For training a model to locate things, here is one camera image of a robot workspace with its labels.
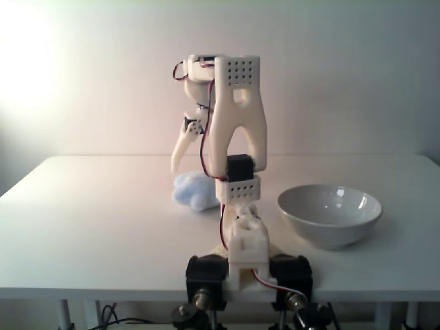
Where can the black table clamp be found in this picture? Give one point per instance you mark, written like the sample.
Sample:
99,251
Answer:
206,271
292,271

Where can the grey ceramic bowl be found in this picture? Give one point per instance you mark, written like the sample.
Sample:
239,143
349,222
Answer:
330,223

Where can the skyblue plush doll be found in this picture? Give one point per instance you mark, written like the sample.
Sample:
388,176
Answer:
192,190

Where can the white table leg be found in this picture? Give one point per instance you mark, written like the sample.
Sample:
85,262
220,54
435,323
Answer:
383,316
92,314
65,313
412,316

